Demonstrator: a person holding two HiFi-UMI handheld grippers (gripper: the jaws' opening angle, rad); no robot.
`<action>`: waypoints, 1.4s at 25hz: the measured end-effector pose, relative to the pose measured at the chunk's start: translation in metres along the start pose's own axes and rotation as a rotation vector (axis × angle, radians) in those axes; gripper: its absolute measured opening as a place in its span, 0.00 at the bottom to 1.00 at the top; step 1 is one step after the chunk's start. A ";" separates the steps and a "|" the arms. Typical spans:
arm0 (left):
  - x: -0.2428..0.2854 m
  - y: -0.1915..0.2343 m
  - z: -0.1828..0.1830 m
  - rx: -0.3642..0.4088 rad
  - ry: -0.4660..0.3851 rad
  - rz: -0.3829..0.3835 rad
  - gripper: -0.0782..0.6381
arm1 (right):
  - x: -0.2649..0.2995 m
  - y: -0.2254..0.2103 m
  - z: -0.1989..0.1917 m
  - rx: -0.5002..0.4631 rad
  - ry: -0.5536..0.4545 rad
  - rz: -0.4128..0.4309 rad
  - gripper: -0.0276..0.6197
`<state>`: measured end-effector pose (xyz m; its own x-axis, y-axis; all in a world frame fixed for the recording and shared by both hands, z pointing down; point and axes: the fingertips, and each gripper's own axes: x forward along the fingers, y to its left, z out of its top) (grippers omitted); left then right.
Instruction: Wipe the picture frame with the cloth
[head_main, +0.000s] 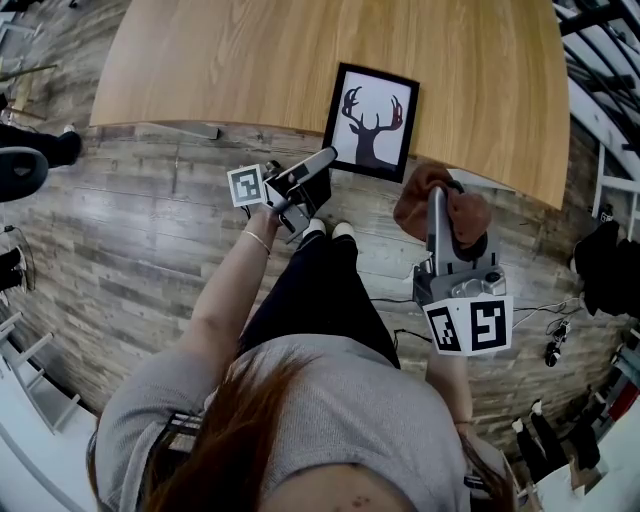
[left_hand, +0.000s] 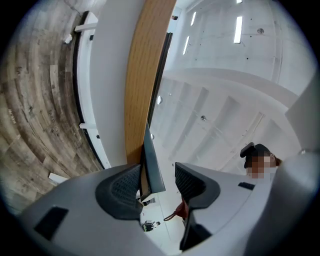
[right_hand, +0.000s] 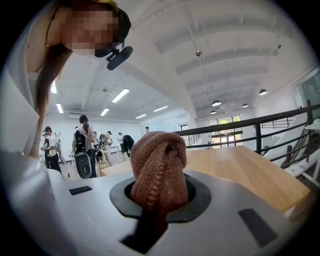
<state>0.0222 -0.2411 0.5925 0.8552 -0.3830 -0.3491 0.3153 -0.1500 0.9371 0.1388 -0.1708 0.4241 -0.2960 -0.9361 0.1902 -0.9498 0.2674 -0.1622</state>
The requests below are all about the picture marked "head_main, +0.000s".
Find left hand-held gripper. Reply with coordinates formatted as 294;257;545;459
227;146;340;245

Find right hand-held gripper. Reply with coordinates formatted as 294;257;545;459
412;186;515;357

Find brown cloth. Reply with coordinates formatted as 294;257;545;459
393;163;494;262

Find black framed deer picture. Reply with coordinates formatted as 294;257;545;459
322;62;421;185

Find person's right forearm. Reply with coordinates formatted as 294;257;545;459
424;349;474;426

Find person's left forearm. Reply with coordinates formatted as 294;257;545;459
187;209;281;346

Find white table leg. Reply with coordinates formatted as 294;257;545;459
134;122;221;141
447;168;516;194

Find person's black trousers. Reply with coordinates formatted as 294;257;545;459
238;233;402;371

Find small black device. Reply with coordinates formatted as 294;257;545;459
544;319;572;369

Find black bag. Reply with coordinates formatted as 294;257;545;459
572;219;640;319

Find white metal stand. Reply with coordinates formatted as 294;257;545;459
592;142;640;221

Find white staircase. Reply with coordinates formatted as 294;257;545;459
564;29;640;166

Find person's grey knit top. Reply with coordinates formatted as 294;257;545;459
92;333;519;512

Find wooden table with white legs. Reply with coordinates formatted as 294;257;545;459
552;0;640;151

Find grey shell chair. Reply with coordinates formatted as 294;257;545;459
0;146;50;204

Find round yellow table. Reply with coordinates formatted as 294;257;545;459
0;62;59;121

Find white metal rack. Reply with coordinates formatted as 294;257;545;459
0;312;82;436

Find thin wrist bracelet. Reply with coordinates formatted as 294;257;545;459
242;229;273;260

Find black cable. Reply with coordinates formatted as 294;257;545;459
372;297;431;346

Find white cable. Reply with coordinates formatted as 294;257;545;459
509;297;584;331

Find black striped shoulder strap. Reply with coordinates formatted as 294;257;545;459
159;412;204;454

